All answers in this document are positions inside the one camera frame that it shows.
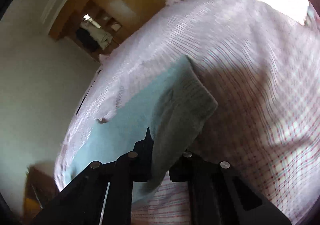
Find wooden wardrobe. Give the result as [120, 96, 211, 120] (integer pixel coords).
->
[49, 0, 165, 61]

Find beige hanging jacket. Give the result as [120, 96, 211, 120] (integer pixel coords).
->
[80, 21, 113, 50]

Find teal pants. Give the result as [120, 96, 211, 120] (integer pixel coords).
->
[64, 56, 217, 204]

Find pink checkered bed sheet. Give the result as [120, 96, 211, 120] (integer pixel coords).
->
[54, 0, 319, 224]

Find dark hanging garment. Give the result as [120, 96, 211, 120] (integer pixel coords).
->
[75, 27, 100, 52]

